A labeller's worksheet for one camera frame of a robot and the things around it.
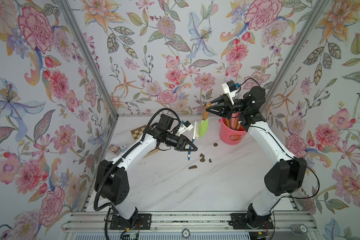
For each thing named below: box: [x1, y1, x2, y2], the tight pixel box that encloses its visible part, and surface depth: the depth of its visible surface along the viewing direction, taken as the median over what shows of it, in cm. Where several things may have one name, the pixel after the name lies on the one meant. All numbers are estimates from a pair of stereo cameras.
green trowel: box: [198, 102, 212, 138], surface depth 72 cm
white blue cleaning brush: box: [187, 121, 200, 161], surface depth 72 cm
